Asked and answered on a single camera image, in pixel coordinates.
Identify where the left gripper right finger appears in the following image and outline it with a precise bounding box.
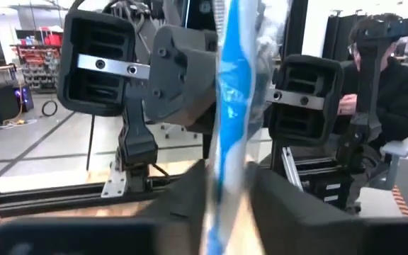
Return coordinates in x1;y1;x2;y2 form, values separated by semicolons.
248;161;408;255

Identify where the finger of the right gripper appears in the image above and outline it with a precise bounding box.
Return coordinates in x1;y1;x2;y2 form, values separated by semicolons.
251;76;271;140
143;26;219;132

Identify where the person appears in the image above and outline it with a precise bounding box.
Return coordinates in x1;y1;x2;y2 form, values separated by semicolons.
331;13;408;213

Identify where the coiled black cable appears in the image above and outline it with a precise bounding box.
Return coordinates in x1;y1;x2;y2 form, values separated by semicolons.
40;99;59;118

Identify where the silver aluminium extrusion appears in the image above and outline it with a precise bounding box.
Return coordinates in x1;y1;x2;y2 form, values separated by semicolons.
280;146;305;192

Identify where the grey metal mounting plate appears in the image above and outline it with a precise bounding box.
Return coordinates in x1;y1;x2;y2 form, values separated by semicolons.
100;161;128;198

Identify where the person's hand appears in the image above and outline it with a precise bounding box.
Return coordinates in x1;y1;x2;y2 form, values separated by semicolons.
337;93;358;116

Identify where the red storage shelf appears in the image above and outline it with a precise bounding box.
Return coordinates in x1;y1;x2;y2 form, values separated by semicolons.
11;26;65;91

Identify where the black computer tower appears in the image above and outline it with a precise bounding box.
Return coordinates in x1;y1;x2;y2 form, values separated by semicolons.
12;86;35;113

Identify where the black labelled box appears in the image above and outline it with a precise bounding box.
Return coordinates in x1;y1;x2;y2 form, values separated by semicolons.
295;157;356;212

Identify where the grey stool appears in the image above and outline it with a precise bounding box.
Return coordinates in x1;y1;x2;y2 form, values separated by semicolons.
380;137;408;191

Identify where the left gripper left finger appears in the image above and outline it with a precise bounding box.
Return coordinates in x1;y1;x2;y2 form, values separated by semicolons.
0;159;208;255

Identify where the black partition panel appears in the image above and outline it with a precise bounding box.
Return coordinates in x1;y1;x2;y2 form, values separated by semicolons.
322;10;364;61

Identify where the blue white toothbrush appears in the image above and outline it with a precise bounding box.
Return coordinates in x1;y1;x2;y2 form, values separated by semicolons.
200;0;292;255

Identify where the white chair base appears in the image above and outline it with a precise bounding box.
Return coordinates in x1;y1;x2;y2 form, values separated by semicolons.
159;122;205;140

